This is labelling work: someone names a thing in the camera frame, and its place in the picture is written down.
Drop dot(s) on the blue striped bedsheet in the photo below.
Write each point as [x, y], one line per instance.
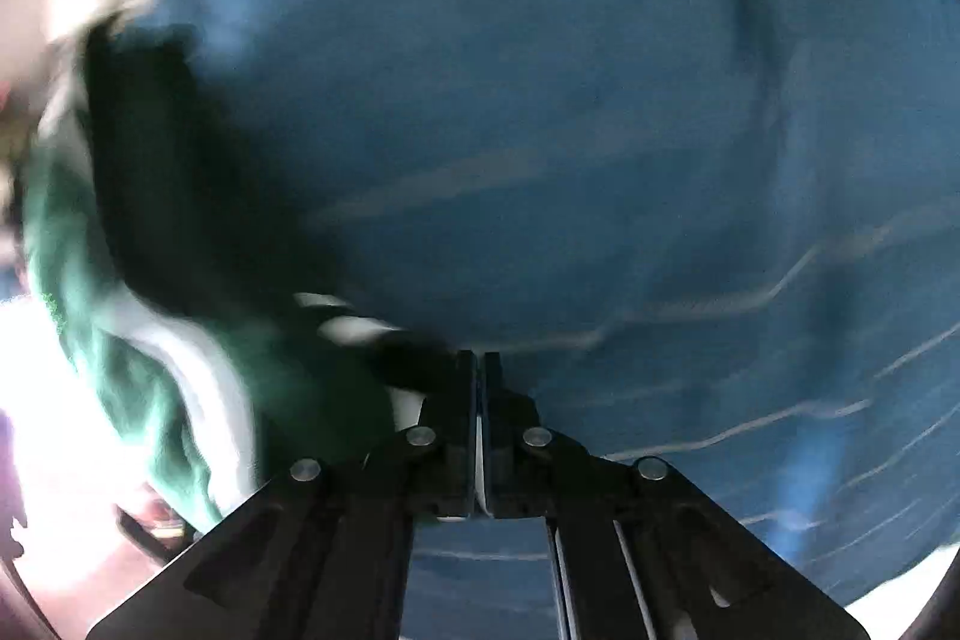
[525, 123]

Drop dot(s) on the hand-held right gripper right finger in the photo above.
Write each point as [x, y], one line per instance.
[510, 460]

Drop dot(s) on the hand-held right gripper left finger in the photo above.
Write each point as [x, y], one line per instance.
[457, 430]

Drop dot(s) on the green varsity jacket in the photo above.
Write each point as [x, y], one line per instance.
[97, 310]

